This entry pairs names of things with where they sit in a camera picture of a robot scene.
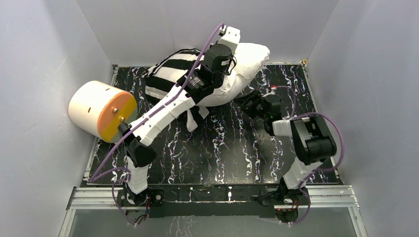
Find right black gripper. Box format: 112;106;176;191
234;89;269;120

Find black white striped pillowcase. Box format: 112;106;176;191
141;48;201;105

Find white pillow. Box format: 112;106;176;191
197;43;270;107

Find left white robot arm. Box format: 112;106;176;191
118;43;233;205

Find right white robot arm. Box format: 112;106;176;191
234;89;337;204

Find white orange cylinder roll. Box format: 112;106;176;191
68;80;138;143

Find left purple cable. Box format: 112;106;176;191
88;23;227;210

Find purple cable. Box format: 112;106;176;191
88;23;227;210
272;85;345;174

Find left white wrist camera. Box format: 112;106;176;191
217;26;241;54

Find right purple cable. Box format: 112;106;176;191
272;85;345;174

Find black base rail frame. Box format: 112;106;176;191
116;184;308;223

